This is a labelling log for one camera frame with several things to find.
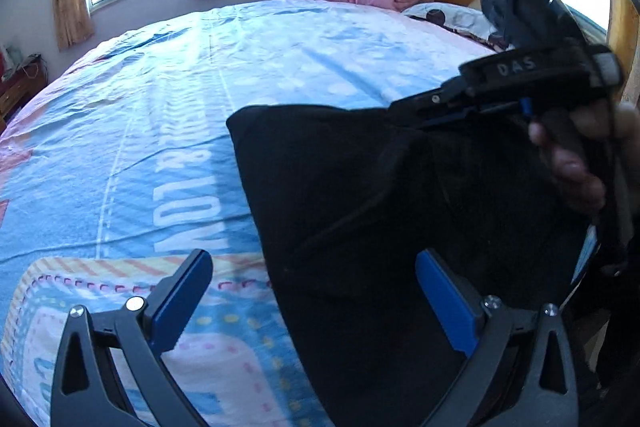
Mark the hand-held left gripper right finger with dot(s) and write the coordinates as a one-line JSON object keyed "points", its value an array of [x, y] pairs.
{"points": [[447, 302]]}

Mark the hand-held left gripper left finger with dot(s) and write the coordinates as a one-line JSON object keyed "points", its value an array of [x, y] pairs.
{"points": [[180, 302]]}

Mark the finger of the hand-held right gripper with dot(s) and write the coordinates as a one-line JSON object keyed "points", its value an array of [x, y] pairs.
{"points": [[470, 114], [432, 102]]}

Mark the black pants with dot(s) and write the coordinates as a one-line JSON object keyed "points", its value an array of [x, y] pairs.
{"points": [[400, 232]]}

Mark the person's right hand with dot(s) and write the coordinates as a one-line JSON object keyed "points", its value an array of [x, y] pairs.
{"points": [[575, 167]]}

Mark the white dotted pillow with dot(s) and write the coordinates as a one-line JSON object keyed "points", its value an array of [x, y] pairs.
{"points": [[460, 19]]}

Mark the person's dark clothing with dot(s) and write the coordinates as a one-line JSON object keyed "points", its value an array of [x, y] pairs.
{"points": [[615, 347]]}

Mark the bed with blue pink sheet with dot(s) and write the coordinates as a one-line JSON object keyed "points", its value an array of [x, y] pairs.
{"points": [[150, 107]]}

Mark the wooden dresser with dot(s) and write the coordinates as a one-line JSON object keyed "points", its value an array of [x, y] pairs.
{"points": [[20, 92]]}

